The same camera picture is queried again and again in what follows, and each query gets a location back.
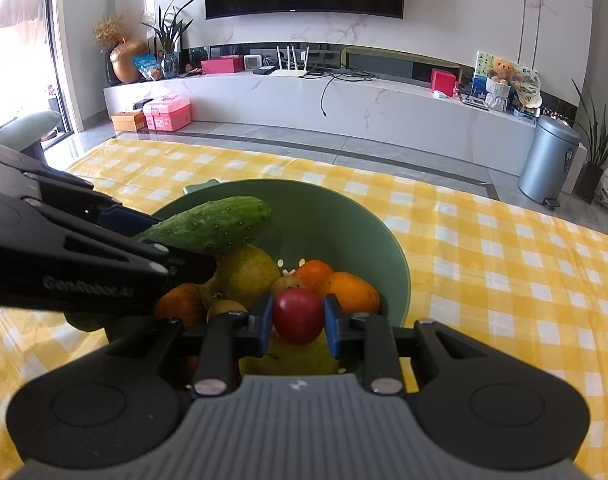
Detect glass vase green plant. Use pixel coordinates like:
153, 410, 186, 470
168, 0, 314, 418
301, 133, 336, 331
143, 0, 197, 79

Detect brown longan left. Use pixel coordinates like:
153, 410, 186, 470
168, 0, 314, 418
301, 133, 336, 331
270, 275, 306, 298

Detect white marble tv bench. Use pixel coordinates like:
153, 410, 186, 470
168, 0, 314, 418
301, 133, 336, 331
104, 73, 535, 176

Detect potted long-leaf plant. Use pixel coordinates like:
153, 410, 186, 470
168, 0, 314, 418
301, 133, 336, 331
572, 80, 608, 204

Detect green cucumber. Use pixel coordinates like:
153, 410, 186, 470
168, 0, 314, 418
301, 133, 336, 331
134, 196, 272, 257

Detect green colander bowl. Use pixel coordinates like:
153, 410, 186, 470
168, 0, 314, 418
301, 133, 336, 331
154, 179, 410, 348

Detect orange cardboard box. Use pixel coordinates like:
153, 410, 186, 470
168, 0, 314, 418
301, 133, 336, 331
110, 110, 147, 132

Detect grey metal trash can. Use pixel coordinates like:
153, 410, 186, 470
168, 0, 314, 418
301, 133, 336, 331
518, 116, 581, 211

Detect orange mandarin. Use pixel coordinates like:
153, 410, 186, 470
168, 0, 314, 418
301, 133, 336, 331
294, 260, 334, 290
154, 284, 204, 327
315, 272, 381, 314

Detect red cherry tomato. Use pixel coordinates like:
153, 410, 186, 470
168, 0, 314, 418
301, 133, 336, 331
272, 288, 325, 346

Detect yellow-green pear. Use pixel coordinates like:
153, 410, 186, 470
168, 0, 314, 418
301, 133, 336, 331
200, 245, 281, 310

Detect pink storage box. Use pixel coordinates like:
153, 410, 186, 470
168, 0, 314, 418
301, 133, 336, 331
143, 96, 192, 132

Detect red-yellow apple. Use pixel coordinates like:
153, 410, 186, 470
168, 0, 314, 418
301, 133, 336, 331
239, 332, 340, 376

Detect black hanging cable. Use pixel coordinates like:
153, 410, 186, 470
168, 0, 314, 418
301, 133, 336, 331
319, 70, 375, 118

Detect white wifi router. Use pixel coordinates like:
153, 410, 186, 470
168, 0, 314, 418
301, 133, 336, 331
270, 46, 309, 78

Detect small white clock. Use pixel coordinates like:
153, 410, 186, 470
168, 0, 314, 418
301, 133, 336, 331
243, 54, 263, 72

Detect copper vase dried flowers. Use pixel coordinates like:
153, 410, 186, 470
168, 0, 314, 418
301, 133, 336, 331
92, 14, 147, 86

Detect teddy bear bouquet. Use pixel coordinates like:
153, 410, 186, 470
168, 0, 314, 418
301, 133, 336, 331
471, 51, 543, 118

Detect red box on shelf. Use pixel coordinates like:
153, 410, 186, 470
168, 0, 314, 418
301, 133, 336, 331
430, 68, 458, 98

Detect yellow checkered tablecloth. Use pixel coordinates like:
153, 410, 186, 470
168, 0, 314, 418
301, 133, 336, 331
0, 138, 608, 480

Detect magenta flat box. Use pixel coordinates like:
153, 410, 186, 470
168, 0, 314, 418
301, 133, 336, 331
201, 55, 244, 75

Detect green chair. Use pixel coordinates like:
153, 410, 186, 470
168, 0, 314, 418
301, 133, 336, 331
0, 110, 61, 162

